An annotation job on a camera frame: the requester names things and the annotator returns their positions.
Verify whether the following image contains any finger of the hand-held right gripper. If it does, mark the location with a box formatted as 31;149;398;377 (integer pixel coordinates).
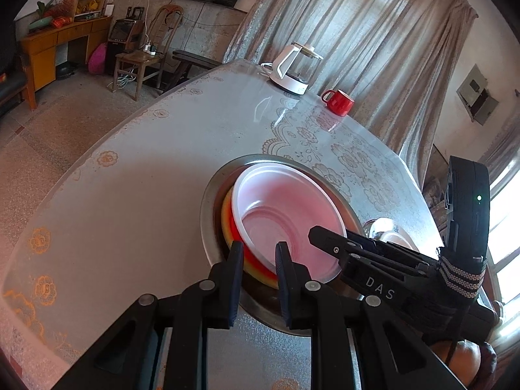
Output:
309;226;438;276

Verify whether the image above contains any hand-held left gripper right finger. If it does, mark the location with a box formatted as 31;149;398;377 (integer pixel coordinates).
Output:
275;241;466;390

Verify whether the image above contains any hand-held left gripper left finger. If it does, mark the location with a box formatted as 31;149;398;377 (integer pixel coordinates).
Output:
53;240;244;390

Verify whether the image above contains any red plastic bowl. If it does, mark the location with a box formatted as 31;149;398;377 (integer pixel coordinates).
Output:
227;199;281;279

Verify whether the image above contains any floral white deep plate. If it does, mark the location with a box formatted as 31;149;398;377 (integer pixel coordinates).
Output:
363;217;419;253

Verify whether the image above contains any white plastic bowl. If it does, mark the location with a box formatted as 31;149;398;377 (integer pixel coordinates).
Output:
231;163;347;283

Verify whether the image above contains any yellow plastic bowl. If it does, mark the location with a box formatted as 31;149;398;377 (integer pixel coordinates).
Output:
220;187;281;287

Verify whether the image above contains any stainless steel basin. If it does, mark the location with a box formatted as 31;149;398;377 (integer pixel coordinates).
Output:
200;153;366;338

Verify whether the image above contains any person's right hand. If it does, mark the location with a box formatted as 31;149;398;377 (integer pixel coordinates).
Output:
433;339;497;388

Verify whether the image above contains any bright window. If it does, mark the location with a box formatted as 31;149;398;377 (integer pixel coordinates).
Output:
485;162;520;346

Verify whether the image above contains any narrow beige window curtain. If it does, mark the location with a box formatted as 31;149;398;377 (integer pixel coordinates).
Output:
475;118;520;183

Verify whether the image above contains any red mug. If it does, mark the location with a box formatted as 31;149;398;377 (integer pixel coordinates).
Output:
321;88;355;116

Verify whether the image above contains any lace print table cover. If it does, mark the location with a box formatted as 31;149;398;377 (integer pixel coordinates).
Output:
0;59;443;390

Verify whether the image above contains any white electric glass kettle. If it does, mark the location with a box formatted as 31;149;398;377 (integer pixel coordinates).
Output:
261;42;324;96

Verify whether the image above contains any wide beige curtain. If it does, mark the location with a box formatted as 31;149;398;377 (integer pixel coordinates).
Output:
223;0;478;171

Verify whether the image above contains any dark wooden bench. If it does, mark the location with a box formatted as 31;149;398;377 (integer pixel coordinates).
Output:
158;49;222;92

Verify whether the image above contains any wooden chair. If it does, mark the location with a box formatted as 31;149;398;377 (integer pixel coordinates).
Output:
113;5;185;101

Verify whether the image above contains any pink bag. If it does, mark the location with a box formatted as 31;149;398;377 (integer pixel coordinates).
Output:
88;43;108;76

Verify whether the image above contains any black pan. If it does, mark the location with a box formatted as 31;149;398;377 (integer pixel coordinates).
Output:
55;62;80;81

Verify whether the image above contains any black speaker box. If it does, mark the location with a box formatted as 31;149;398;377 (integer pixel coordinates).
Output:
106;18;143;76

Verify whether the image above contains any dark seat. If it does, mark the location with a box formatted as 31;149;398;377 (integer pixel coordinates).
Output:
0;71;27;110

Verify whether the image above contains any yellow wooden desk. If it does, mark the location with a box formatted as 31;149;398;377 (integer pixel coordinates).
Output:
19;15;113;110

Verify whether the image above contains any green potted plant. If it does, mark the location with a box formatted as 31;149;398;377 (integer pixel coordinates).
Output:
28;0;58;31

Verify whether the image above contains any grey wall electrical box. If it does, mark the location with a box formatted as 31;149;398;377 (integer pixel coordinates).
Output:
456;64;500;126

